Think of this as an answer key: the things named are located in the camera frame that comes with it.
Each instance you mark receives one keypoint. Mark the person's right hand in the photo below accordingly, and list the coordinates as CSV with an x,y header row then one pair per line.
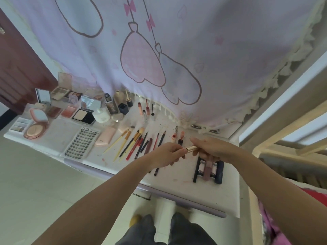
x,y
219,150

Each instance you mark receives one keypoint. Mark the person's left hand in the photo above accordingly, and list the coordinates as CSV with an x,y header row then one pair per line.
x,y
168,155

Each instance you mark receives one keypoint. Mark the black concealer wand cap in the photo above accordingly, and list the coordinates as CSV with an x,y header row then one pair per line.
x,y
180,142

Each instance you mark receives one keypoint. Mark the brown lip gloss wand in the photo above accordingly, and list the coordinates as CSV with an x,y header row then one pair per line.
x,y
155,141

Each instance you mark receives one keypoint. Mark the peach slim wand cap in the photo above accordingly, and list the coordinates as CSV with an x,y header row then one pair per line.
x,y
182,135

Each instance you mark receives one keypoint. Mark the short black pen cap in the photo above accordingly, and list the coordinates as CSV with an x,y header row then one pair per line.
x,y
144,146

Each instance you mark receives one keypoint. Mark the short red pencil cap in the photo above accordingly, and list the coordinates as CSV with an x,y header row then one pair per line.
x,y
140,142

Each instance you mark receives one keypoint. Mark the black wand white cap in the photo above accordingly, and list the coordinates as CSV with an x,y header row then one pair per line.
x,y
152,113

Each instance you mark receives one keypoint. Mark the reddish lip gloss wand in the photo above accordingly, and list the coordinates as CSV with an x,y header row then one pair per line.
x,y
147,109

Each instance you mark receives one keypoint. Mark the peach squeeze tube cap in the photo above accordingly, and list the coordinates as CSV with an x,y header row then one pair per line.
x,y
123,128

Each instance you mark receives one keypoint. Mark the peach lip gloss tube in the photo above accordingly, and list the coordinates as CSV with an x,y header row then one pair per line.
x,y
140,109

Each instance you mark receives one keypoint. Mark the thin gold makeup brush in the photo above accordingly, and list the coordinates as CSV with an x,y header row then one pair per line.
x,y
115,142

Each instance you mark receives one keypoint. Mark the clear dome bottle cap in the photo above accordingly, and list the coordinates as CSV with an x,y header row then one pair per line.
x,y
117,117

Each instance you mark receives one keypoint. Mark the black gold foundation pump cap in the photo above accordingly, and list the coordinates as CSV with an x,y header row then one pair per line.
x,y
129,102

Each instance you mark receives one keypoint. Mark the dark square foundation bottle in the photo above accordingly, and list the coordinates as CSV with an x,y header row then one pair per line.
x,y
111,107

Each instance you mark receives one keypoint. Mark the glass foundation bottle black cap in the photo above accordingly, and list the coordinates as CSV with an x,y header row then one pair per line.
x,y
118,96

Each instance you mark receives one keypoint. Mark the white round bottle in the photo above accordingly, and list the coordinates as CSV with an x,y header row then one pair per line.
x,y
101,116

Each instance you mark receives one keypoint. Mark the false eyelash tray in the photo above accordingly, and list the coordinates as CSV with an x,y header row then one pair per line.
x,y
80,144

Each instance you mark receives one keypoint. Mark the black compact with mirror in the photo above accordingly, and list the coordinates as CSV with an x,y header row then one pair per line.
x,y
80,116

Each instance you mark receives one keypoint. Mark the pink blush pan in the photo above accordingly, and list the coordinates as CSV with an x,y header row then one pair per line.
x,y
68,112

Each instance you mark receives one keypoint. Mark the clear eyelash tray lid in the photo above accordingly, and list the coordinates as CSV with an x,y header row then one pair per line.
x,y
56,136

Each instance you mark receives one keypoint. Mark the small four-pan red palette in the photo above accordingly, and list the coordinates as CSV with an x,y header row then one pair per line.
x,y
53,112

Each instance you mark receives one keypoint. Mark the beige palette with lid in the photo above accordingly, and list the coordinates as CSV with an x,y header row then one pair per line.
x,y
60,93

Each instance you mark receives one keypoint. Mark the round pink powder compact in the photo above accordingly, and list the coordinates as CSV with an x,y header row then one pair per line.
x,y
34,130

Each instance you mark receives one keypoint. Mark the mirrored blush palette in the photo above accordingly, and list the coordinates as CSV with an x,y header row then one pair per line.
x,y
43,96

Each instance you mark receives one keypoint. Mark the pastel eyeshadow palette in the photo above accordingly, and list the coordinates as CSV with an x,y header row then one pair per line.
x,y
20,125

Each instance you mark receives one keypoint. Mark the person's right forearm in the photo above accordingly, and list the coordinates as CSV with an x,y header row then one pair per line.
x,y
281,196

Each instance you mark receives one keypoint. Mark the person's left forearm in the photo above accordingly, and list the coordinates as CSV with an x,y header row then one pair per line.
x,y
97,206

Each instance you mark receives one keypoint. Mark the person's left yellow shoe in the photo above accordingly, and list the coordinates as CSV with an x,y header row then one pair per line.
x,y
135,219

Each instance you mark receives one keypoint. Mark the person's grey trousers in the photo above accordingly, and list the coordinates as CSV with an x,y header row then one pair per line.
x,y
186,232

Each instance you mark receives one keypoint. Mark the white table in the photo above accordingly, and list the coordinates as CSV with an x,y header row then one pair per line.
x,y
176,181

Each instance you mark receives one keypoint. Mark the lilac heart print cloth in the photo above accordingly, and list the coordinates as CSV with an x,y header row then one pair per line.
x,y
217,61

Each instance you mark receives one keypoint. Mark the brown wooden door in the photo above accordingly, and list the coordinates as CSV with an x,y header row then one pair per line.
x,y
20,73

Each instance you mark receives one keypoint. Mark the light wooden bed frame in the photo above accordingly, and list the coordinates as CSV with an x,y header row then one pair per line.
x,y
281,112

